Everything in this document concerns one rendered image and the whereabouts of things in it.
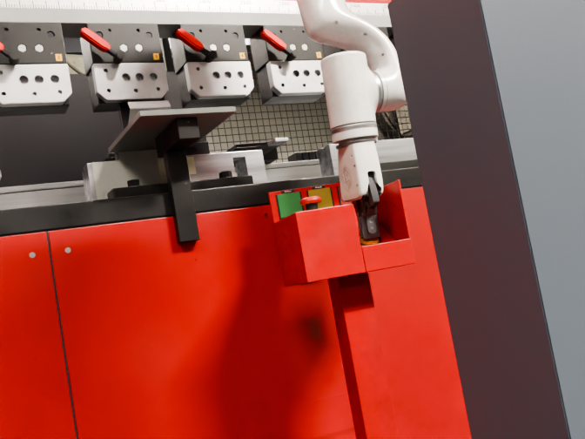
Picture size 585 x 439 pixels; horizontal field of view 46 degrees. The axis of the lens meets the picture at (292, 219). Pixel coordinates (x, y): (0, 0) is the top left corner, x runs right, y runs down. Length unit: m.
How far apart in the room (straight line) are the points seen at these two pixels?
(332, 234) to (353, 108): 0.23
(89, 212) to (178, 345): 0.29
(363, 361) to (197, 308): 0.33
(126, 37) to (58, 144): 0.55
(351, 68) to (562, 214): 0.59
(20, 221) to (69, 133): 0.76
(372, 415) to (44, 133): 1.20
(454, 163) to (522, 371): 0.25
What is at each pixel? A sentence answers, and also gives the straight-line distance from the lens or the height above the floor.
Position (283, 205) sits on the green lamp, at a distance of 1.32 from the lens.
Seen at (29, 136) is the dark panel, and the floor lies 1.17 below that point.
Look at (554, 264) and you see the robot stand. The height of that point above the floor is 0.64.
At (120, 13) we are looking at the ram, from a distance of 1.57.
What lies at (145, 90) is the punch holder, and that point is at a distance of 1.51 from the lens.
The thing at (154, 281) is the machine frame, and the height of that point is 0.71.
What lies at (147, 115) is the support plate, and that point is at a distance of 1.24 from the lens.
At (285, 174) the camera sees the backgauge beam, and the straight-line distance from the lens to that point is 1.88.
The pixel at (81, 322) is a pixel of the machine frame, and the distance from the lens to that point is 1.29.
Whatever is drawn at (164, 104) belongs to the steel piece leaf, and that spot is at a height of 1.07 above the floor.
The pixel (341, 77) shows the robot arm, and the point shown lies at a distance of 1.26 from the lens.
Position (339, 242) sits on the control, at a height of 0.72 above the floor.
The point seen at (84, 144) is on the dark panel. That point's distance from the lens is 2.02.
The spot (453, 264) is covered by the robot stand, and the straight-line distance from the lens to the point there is 0.87.
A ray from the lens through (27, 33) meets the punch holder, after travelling 1.51.
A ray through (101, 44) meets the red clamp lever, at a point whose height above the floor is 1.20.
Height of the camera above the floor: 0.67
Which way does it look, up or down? 5 degrees up
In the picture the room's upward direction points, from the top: 10 degrees counter-clockwise
